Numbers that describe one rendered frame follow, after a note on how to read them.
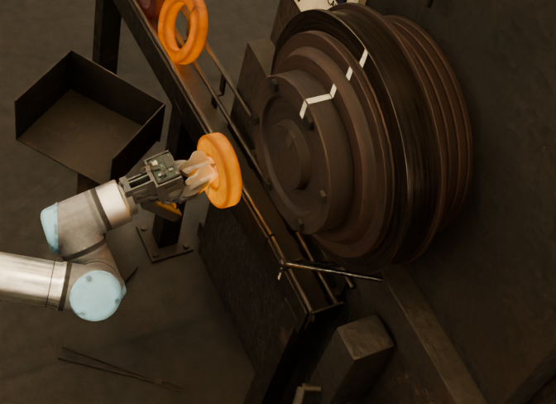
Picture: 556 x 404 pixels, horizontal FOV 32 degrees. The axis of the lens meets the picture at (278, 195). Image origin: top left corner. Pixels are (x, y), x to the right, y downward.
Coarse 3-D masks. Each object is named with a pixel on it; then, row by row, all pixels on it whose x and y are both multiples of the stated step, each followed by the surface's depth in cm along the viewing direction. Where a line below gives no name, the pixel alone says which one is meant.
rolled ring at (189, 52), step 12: (168, 0) 240; (180, 0) 236; (192, 0) 232; (168, 12) 241; (192, 12) 232; (204, 12) 232; (168, 24) 243; (192, 24) 232; (204, 24) 231; (168, 36) 242; (192, 36) 232; (204, 36) 232; (168, 48) 240; (192, 48) 232; (180, 60) 236; (192, 60) 237
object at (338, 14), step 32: (288, 32) 173; (352, 32) 152; (384, 32) 155; (384, 64) 150; (384, 96) 148; (416, 96) 150; (416, 128) 149; (416, 160) 150; (416, 192) 151; (416, 224) 156; (384, 256) 161
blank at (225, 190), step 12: (216, 132) 196; (204, 144) 196; (216, 144) 191; (228, 144) 192; (216, 156) 192; (228, 156) 190; (228, 168) 190; (216, 180) 200; (228, 180) 190; (240, 180) 191; (216, 192) 197; (228, 192) 191; (240, 192) 193; (216, 204) 198; (228, 204) 195
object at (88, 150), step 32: (64, 64) 223; (96, 64) 222; (32, 96) 217; (64, 96) 231; (96, 96) 230; (128, 96) 223; (32, 128) 224; (64, 128) 225; (96, 128) 226; (128, 128) 227; (160, 128) 224; (64, 160) 219; (96, 160) 220; (128, 160) 216
